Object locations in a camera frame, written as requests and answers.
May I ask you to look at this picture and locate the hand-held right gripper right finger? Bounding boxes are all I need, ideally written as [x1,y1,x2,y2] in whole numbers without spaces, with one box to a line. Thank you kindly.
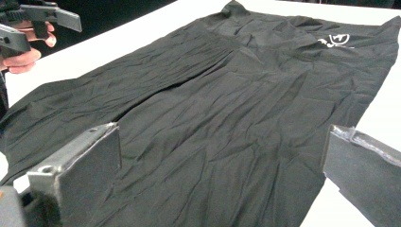
[321,124,401,227]

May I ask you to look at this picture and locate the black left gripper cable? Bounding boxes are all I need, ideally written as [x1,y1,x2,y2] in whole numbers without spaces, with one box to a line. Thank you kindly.
[0,70,9,121]

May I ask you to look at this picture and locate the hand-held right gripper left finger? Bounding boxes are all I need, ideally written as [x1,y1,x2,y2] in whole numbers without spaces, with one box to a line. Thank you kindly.
[27,122,123,227]

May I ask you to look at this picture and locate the black pants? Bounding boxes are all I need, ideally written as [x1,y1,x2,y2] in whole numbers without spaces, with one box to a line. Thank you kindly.
[0,0,401,227]

